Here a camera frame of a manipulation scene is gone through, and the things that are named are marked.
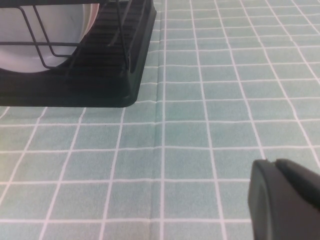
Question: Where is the green checked tablecloth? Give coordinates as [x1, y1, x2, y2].
[0, 0, 320, 240]

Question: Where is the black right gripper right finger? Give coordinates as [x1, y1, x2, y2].
[274, 158, 320, 193]

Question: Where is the light grey plate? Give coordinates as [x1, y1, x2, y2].
[0, 3, 93, 74]

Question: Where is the black wire dish rack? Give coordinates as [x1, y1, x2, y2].
[0, 0, 154, 77]

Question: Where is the pink plate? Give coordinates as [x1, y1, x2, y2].
[83, 3, 101, 38]

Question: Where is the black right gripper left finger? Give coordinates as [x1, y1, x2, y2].
[247, 159, 320, 240]

